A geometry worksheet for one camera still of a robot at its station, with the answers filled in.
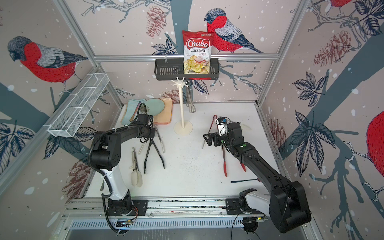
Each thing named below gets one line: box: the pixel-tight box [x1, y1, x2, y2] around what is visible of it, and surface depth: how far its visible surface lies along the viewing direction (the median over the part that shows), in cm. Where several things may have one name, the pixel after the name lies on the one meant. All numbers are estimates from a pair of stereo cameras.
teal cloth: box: [121, 98, 146, 126], surface depth 120 cm
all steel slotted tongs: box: [186, 86, 196, 113], surface depth 90 cm
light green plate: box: [141, 98, 165, 116], surface depth 123 cm
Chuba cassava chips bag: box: [182, 30, 213, 75], surface depth 87 cm
